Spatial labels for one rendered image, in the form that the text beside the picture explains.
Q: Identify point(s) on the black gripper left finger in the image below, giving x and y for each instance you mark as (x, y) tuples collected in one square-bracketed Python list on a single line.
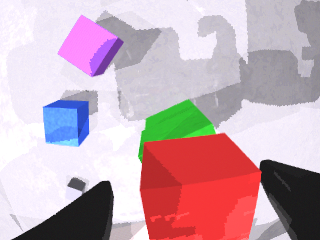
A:
[(87, 218)]

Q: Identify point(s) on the red block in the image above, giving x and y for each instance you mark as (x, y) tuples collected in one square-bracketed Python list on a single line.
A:
[(198, 188)]

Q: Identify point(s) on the green block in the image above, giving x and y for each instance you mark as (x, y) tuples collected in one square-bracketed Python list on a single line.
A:
[(188, 123), (168, 113)]

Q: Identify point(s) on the blue cube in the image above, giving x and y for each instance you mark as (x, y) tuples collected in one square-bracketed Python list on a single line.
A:
[(66, 122)]

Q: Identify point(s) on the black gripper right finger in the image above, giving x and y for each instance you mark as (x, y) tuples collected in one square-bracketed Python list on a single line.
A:
[(295, 195)]

